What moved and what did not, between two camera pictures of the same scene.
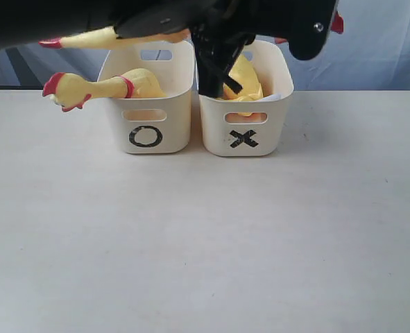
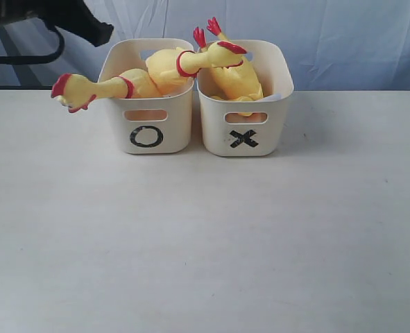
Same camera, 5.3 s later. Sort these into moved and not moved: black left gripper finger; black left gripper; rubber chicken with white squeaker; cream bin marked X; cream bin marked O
Moved: black left gripper finger; black left gripper
Not moved: rubber chicken with white squeaker; cream bin marked X; cream bin marked O
